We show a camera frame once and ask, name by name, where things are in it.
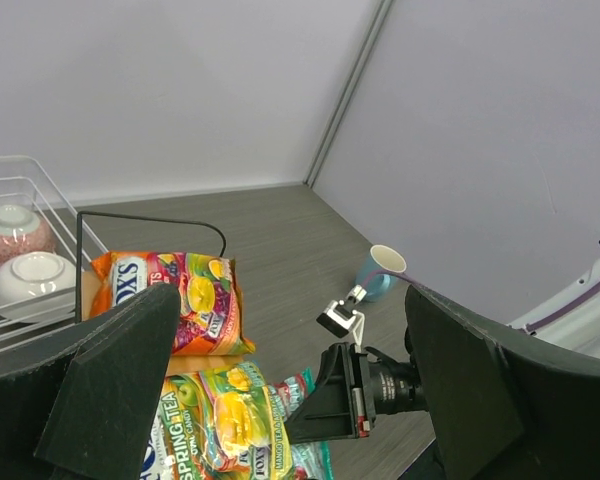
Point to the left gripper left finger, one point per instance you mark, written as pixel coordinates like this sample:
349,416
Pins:
80,403

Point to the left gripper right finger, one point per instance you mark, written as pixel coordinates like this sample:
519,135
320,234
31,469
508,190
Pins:
503,404

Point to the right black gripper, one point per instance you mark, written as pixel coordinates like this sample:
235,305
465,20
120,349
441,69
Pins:
341,406

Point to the teal Fox's candy bag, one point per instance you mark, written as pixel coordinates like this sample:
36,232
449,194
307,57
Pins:
310,459

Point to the green Fox's candy bag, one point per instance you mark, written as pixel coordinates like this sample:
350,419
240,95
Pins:
219,423

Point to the orange Fox's fruits candy bag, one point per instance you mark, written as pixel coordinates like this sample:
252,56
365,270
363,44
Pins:
210,298

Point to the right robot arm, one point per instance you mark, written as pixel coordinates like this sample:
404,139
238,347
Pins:
570,319

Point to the white cup in rack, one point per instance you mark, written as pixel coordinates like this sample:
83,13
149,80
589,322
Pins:
37,286

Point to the light blue mug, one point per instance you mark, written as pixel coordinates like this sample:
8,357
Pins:
377,274

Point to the pink ceramic bowl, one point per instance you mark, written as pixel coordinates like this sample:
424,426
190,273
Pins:
23,231

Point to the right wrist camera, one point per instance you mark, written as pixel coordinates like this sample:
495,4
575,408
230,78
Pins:
342,318

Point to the black wire wooden shelf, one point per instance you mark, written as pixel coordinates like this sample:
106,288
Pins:
152,230

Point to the white wire dish rack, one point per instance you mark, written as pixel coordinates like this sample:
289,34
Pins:
24,182

